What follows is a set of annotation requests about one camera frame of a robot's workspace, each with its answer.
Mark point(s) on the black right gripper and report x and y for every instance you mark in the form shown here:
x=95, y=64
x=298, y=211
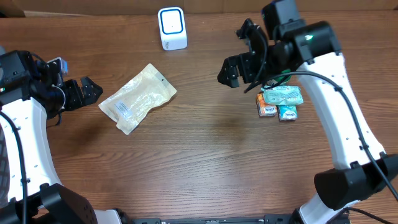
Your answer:
x=234, y=71

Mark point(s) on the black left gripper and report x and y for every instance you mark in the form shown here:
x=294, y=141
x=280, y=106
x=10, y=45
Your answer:
x=77, y=99

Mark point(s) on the light blue wipes pack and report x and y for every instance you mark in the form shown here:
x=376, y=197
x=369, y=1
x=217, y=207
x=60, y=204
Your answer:
x=282, y=95

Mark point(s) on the orange tissue pack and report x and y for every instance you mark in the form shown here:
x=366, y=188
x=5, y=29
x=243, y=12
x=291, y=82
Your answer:
x=263, y=108

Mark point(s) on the beige pouch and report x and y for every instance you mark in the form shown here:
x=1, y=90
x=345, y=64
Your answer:
x=149, y=89

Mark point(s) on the teal tissue pack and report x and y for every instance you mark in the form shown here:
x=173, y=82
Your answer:
x=287, y=112

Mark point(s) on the green lid jar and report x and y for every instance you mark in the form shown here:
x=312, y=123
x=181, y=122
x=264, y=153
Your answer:
x=278, y=81

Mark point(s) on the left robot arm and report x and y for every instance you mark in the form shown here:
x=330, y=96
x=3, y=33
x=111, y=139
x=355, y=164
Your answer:
x=32, y=92

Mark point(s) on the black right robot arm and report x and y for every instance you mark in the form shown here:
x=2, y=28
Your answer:
x=286, y=47

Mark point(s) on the white barcode scanner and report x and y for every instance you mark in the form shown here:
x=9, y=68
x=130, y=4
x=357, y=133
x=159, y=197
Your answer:
x=172, y=28

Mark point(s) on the grey plastic mesh basket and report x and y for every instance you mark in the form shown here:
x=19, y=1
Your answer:
x=4, y=172

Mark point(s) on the brown cardboard backdrop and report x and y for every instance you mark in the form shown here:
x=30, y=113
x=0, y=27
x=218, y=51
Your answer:
x=22, y=8

